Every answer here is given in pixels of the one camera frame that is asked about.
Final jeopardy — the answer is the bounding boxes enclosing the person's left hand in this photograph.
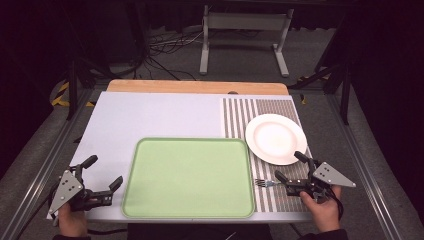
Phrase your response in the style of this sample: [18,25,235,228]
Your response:
[57,201,89,238]

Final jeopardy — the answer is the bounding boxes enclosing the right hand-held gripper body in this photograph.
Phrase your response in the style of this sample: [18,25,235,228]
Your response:
[284,159,357,204]

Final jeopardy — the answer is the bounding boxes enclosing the yellow black hazard tape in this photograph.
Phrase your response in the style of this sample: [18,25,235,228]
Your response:
[49,81,97,108]

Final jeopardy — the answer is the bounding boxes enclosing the white table mat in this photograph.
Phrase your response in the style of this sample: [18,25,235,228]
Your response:
[46,91,314,224]

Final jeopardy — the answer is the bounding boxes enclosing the person's right hand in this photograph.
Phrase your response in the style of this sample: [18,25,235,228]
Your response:
[299,185,343,234]

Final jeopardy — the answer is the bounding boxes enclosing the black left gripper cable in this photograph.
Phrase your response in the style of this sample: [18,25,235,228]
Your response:
[14,189,128,240]

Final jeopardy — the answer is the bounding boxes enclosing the bundle of floor cables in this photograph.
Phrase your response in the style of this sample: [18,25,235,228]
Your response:
[133,28,205,82]

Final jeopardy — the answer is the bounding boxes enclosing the grey metal stand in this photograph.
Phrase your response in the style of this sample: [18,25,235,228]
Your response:
[198,4,295,78]

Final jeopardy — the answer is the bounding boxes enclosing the white round plate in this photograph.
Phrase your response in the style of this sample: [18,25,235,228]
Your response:
[244,113,308,167]

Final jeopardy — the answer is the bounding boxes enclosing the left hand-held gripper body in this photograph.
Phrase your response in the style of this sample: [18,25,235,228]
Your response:
[48,163,114,216]

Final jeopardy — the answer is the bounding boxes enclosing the silver fork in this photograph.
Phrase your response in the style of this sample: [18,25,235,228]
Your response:
[254,178,283,188]

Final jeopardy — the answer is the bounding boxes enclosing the black stand leg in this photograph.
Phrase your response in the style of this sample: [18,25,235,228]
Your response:
[65,59,98,122]

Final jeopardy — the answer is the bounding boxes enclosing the striped placemat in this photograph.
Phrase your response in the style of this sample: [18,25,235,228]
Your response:
[221,97,314,214]

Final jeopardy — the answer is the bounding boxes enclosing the black tripod stand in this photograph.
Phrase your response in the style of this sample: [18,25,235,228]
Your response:
[288,61,352,126]

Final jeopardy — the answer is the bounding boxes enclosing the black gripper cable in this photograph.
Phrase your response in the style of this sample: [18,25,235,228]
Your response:
[14,189,128,240]
[328,187,345,222]

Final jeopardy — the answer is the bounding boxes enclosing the green tray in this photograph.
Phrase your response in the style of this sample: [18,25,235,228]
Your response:
[120,136,257,220]

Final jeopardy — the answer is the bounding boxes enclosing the aluminium frame rail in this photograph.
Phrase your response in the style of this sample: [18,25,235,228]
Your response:
[323,93,406,240]
[0,87,98,240]

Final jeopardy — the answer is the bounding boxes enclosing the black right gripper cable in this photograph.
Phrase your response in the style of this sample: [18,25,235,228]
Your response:
[328,187,345,222]

